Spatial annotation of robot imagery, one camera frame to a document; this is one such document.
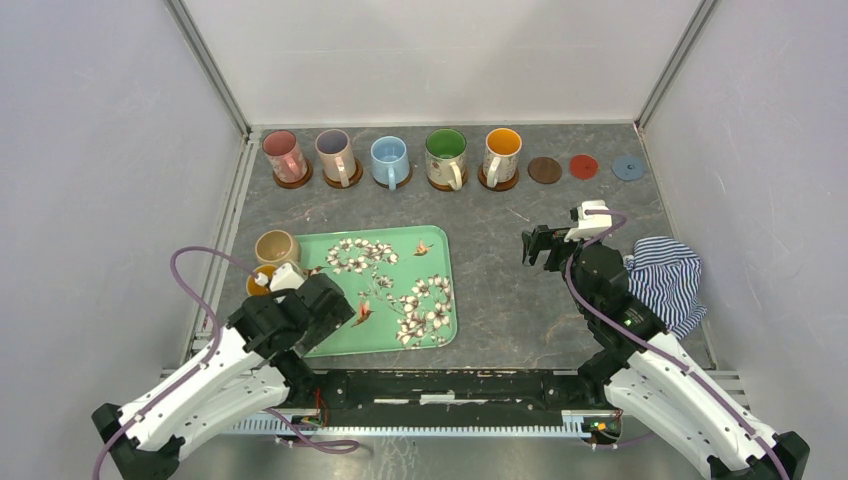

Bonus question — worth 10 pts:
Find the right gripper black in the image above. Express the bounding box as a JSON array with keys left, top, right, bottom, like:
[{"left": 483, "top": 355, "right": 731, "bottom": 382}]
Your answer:
[{"left": 521, "top": 224, "right": 603, "bottom": 315}]

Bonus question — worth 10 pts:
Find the dark wooden coaster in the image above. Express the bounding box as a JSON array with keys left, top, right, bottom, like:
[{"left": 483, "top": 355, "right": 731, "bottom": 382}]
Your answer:
[{"left": 528, "top": 156, "right": 562, "bottom": 185}]

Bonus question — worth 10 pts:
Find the red round coaster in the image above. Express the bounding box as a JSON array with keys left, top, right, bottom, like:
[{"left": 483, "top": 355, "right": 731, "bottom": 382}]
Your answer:
[{"left": 569, "top": 154, "right": 599, "bottom": 181}]

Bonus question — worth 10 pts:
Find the orange interior mug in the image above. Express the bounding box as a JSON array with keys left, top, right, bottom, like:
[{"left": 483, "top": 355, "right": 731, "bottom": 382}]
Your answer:
[{"left": 481, "top": 127, "right": 522, "bottom": 187}]

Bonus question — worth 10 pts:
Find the blue round coaster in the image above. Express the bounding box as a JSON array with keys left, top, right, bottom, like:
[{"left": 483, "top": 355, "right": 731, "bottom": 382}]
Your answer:
[{"left": 611, "top": 155, "right": 646, "bottom": 182}]

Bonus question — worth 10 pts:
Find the green interior floral mug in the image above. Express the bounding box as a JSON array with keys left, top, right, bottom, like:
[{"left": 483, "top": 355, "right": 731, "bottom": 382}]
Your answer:
[{"left": 425, "top": 128, "right": 467, "bottom": 189}]

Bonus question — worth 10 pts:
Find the light blue mug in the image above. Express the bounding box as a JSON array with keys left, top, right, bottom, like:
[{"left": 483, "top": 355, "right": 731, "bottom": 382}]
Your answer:
[{"left": 370, "top": 136, "right": 412, "bottom": 187}]

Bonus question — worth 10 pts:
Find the purple interior mug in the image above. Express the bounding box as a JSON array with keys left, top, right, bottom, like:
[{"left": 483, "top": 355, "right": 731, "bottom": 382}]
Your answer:
[{"left": 315, "top": 129, "right": 356, "bottom": 186}]

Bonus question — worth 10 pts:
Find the pink mug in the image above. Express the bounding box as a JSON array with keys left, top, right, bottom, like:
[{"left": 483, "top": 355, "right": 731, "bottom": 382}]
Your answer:
[{"left": 261, "top": 130, "right": 309, "bottom": 182}]

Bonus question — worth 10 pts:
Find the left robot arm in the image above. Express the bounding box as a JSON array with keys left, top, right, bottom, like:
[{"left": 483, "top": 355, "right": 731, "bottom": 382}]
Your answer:
[{"left": 92, "top": 272, "right": 354, "bottom": 479}]

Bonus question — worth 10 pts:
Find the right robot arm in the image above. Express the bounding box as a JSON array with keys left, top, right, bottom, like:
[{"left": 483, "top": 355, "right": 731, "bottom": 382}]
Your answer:
[{"left": 521, "top": 225, "right": 810, "bottom": 479}]

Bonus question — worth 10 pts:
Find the blue orange-interior mug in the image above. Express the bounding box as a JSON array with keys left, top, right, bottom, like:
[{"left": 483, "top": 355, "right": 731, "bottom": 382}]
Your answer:
[{"left": 245, "top": 265, "right": 277, "bottom": 296}]

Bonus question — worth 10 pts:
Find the beige mug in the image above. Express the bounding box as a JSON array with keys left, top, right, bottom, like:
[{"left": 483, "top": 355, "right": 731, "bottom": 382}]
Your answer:
[{"left": 254, "top": 230, "right": 301, "bottom": 266}]

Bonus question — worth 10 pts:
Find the green floral tray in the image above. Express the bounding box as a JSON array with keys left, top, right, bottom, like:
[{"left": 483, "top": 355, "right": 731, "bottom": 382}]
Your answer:
[{"left": 297, "top": 225, "right": 458, "bottom": 358}]

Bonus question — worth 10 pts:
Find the blue striped cloth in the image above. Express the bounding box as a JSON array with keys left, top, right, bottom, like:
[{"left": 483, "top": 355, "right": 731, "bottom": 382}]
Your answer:
[{"left": 624, "top": 236, "right": 707, "bottom": 339}]

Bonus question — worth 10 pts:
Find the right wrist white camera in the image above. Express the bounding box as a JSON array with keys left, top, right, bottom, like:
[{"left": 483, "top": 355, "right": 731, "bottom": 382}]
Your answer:
[{"left": 565, "top": 200, "right": 612, "bottom": 241}]

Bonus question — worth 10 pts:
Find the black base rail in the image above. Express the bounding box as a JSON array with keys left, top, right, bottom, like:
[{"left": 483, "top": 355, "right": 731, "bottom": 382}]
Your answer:
[{"left": 280, "top": 369, "right": 614, "bottom": 428}]

